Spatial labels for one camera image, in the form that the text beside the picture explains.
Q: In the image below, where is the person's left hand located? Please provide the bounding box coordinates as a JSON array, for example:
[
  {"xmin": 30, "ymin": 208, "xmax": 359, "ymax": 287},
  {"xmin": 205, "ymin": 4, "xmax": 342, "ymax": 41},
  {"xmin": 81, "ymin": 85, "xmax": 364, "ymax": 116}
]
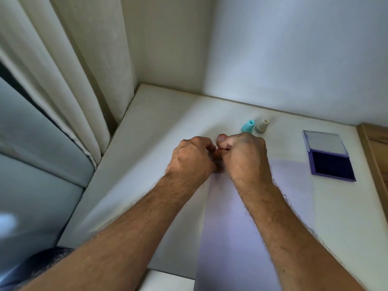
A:
[{"xmin": 165, "ymin": 136, "xmax": 217, "ymax": 183}]

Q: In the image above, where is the person's right hand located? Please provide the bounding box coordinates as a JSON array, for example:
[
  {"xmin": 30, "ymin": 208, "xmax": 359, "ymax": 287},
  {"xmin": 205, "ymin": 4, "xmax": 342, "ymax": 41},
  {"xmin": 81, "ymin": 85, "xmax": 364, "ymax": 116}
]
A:
[{"xmin": 213, "ymin": 132, "xmax": 275, "ymax": 187}]

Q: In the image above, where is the person's right forearm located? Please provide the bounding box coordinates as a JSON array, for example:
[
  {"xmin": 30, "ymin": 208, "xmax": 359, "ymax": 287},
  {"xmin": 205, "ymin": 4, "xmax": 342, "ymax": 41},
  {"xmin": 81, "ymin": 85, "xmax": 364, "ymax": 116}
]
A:
[{"xmin": 232, "ymin": 177, "xmax": 369, "ymax": 291}]

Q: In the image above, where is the person's left forearm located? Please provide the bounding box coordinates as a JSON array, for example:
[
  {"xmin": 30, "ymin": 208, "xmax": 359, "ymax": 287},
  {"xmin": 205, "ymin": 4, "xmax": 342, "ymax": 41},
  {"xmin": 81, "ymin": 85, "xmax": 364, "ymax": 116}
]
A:
[{"xmin": 18, "ymin": 172, "xmax": 217, "ymax": 291}]

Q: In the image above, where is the white paper sheet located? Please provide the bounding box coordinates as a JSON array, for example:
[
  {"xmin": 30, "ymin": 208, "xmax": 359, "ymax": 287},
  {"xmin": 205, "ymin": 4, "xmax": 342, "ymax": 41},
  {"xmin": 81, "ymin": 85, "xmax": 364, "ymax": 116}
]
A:
[{"xmin": 196, "ymin": 159, "xmax": 318, "ymax": 291}]

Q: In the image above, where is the open purple ink pad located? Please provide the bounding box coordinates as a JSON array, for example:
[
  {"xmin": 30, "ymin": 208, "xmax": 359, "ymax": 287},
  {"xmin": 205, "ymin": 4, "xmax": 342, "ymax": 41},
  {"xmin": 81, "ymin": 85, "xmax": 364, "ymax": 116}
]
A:
[{"xmin": 302, "ymin": 130, "xmax": 357, "ymax": 182}]

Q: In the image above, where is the wooden furniture edge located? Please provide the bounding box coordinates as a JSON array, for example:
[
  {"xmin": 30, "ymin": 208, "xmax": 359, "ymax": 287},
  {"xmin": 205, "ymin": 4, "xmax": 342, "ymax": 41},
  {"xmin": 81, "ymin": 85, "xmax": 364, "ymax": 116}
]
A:
[{"xmin": 356, "ymin": 122, "xmax": 388, "ymax": 224}]

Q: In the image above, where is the cream curtain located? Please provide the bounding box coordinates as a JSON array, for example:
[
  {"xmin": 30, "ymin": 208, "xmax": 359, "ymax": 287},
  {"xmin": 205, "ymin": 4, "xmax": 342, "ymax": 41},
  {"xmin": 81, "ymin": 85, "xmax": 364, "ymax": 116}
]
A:
[{"xmin": 0, "ymin": 0, "xmax": 137, "ymax": 168}]

